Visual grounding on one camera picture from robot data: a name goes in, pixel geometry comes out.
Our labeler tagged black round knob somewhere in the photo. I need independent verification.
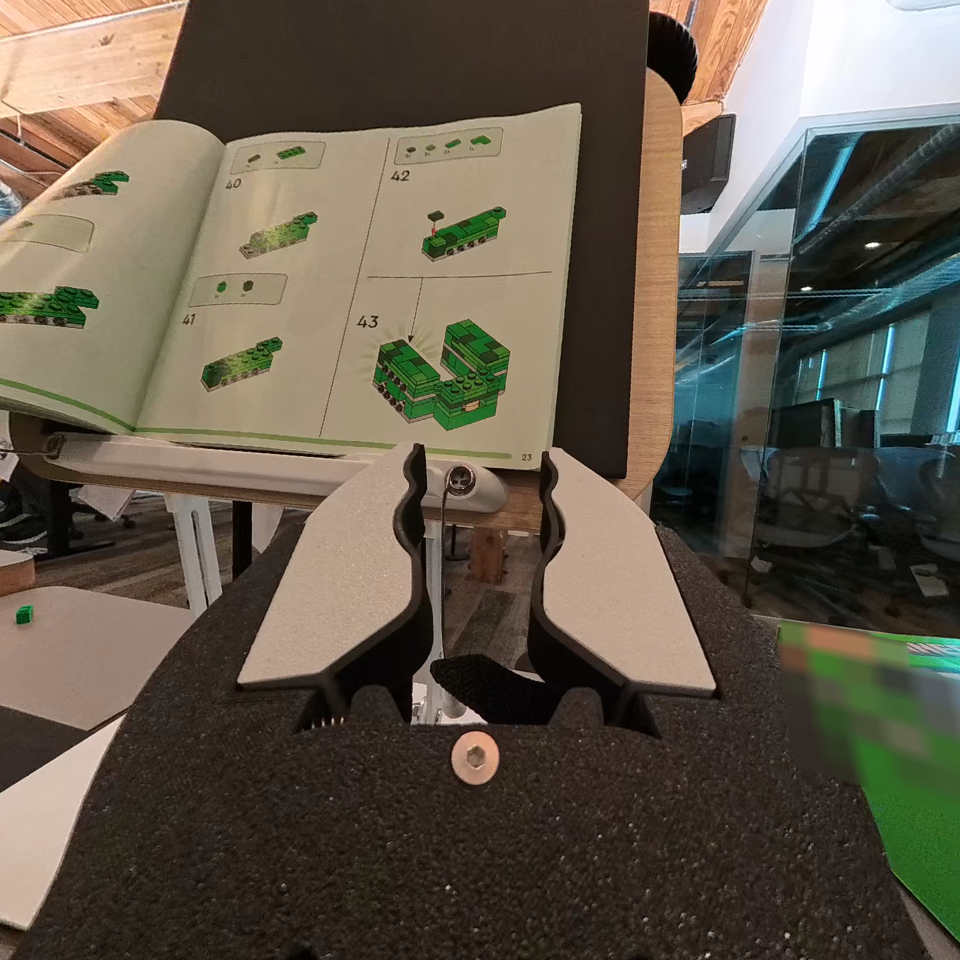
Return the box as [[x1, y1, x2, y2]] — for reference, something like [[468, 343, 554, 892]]
[[648, 11, 699, 102]]

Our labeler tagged grey mesh office chair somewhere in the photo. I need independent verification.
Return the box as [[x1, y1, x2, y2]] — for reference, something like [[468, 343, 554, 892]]
[[750, 446, 882, 609]]

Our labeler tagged wooden post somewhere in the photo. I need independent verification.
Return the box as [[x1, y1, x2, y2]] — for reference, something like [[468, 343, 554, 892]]
[[468, 528, 511, 585]]

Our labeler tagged green toy box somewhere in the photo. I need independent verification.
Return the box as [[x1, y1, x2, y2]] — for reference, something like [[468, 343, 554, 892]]
[[862, 633, 960, 922]]

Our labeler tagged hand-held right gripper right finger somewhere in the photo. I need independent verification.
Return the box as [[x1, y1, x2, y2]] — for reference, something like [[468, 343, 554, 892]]
[[527, 447, 719, 697]]

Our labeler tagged black wall speaker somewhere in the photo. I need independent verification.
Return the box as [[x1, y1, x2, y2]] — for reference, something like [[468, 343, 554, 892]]
[[681, 112, 738, 215]]

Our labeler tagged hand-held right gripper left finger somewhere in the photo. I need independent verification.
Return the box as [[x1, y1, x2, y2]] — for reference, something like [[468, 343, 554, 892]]
[[237, 442, 436, 691]]

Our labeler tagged grey desk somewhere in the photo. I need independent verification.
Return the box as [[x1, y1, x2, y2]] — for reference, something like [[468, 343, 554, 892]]
[[0, 585, 960, 960]]

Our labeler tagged instruction booklet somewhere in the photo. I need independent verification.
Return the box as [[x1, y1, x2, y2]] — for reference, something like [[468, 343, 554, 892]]
[[0, 103, 583, 472]]

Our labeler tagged white book stand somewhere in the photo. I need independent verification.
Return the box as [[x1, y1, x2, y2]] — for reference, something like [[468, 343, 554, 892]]
[[0, 0, 685, 931]]

